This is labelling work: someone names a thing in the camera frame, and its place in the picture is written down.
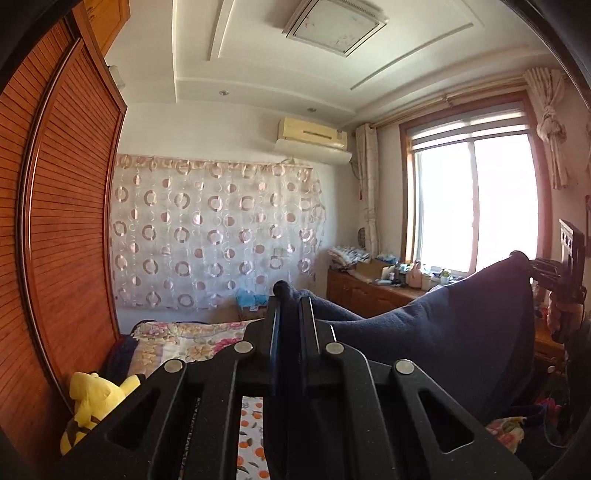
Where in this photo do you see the yellow plush toy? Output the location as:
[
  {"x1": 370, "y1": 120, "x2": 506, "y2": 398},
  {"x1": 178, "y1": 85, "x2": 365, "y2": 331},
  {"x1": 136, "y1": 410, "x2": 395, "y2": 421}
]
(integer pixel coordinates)
[{"x1": 60, "y1": 371, "x2": 145, "y2": 455}]

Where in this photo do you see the person's right hand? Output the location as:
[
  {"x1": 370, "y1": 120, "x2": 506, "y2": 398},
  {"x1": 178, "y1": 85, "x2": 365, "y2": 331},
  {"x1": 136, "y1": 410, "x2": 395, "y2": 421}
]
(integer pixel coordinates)
[{"x1": 546, "y1": 301, "x2": 575, "y2": 343}]

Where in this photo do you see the cardboard box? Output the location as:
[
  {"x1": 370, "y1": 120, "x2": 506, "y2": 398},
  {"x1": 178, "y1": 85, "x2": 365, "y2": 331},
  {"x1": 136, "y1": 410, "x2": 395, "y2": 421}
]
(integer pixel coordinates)
[{"x1": 355, "y1": 258, "x2": 395, "y2": 283}]

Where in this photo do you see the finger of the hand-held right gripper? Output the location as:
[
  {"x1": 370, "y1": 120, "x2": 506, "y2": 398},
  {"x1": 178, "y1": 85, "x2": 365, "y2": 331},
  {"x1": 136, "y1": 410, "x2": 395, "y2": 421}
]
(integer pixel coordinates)
[
  {"x1": 536, "y1": 277, "x2": 572, "y2": 304},
  {"x1": 529, "y1": 258, "x2": 566, "y2": 278}
]

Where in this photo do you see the wooden cabinet counter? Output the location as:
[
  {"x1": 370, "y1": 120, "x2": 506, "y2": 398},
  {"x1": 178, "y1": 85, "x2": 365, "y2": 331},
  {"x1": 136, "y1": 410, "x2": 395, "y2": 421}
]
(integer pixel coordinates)
[{"x1": 326, "y1": 268, "x2": 566, "y2": 370}]

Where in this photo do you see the floral blanket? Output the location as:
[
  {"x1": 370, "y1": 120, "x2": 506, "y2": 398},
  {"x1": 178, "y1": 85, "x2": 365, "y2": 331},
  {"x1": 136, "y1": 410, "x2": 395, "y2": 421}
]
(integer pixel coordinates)
[{"x1": 127, "y1": 319, "x2": 526, "y2": 455}]

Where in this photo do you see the wooden curtain rod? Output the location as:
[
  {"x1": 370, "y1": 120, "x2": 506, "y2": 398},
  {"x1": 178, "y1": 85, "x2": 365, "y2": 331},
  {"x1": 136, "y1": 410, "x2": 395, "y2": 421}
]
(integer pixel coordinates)
[{"x1": 373, "y1": 84, "x2": 528, "y2": 131}]

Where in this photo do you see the square ceiling lamp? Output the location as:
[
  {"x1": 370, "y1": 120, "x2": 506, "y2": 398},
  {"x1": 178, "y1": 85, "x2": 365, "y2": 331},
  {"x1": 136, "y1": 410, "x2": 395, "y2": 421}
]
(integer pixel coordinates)
[{"x1": 283, "y1": 0, "x2": 389, "y2": 57}]

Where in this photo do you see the wooden slatted wardrobe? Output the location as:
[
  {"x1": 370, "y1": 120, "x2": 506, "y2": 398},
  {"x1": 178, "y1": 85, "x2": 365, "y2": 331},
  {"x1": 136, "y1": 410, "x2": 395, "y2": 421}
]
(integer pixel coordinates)
[{"x1": 0, "y1": 9, "x2": 127, "y2": 444}]

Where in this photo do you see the tied floral window curtain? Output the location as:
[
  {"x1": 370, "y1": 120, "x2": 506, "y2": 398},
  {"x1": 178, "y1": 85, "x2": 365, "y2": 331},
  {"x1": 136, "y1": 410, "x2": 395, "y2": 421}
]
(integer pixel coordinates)
[{"x1": 523, "y1": 67, "x2": 572, "y2": 190}]

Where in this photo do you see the stack of folded cloths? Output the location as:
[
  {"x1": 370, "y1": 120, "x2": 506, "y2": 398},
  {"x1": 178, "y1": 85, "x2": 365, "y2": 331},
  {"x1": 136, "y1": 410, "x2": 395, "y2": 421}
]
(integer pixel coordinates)
[{"x1": 328, "y1": 246, "x2": 371, "y2": 269}]

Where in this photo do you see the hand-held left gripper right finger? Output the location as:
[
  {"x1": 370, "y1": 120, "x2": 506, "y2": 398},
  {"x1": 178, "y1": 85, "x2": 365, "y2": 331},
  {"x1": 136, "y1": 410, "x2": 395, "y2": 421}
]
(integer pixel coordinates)
[{"x1": 298, "y1": 295, "x2": 536, "y2": 480}]

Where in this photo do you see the wooden framed window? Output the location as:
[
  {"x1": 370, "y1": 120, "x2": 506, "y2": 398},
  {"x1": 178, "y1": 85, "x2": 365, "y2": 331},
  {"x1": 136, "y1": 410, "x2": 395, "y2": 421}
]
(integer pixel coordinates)
[{"x1": 399, "y1": 91, "x2": 552, "y2": 278}]

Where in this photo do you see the wooden overhead cabinet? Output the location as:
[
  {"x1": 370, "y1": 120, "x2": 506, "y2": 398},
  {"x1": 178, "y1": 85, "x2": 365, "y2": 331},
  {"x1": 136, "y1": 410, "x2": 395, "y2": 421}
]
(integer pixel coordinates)
[{"x1": 74, "y1": 0, "x2": 132, "y2": 56}]

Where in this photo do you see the navy printed t-shirt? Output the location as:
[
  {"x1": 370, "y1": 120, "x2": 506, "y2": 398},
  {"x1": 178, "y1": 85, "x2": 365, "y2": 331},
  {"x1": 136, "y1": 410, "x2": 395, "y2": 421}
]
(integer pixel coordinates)
[{"x1": 265, "y1": 251, "x2": 539, "y2": 480}]

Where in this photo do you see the circle-patterned sheer curtain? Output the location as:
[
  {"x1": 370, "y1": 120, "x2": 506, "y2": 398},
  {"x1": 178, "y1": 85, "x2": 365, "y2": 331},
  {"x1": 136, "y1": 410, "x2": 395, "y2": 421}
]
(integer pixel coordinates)
[{"x1": 110, "y1": 154, "x2": 326, "y2": 311}]

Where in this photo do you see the orange fruit print sheet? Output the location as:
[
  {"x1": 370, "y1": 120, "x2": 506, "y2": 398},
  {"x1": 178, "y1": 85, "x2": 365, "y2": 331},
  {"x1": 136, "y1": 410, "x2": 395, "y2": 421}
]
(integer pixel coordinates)
[{"x1": 237, "y1": 396, "x2": 271, "y2": 480}]

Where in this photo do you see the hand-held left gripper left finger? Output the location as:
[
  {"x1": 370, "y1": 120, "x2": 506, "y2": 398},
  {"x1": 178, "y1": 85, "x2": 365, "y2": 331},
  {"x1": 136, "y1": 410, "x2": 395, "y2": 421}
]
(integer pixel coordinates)
[{"x1": 51, "y1": 279, "x2": 283, "y2": 480}]

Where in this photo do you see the blue packet box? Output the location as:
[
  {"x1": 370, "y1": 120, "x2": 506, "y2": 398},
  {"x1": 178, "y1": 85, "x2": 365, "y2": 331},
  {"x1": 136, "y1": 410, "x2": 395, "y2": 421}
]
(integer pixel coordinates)
[{"x1": 236, "y1": 288, "x2": 269, "y2": 320}]

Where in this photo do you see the navy bed sheet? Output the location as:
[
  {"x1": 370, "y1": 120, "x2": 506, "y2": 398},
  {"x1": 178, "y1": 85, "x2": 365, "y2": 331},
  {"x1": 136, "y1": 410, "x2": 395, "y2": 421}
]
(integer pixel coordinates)
[{"x1": 104, "y1": 335, "x2": 136, "y2": 381}]

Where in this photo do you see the cream wall air conditioner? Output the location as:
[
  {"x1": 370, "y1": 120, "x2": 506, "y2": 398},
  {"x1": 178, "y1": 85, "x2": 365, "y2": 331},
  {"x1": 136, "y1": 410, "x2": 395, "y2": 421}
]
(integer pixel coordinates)
[{"x1": 274, "y1": 117, "x2": 352, "y2": 165}]

